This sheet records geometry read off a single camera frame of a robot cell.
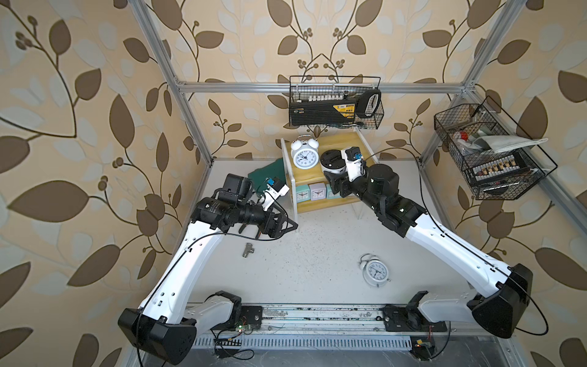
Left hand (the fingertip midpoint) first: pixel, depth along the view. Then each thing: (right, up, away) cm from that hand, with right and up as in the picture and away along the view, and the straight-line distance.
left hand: (289, 219), depth 67 cm
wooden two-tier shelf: (+2, +13, +4) cm, 14 cm away
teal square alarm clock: (+4, +7, +17) cm, 19 cm away
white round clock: (+30, -21, +14) cm, 39 cm away
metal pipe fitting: (-17, -15, +22) cm, 32 cm away
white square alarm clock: (+10, +8, +16) cm, 20 cm away
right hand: (+15, +16, +5) cm, 22 cm away
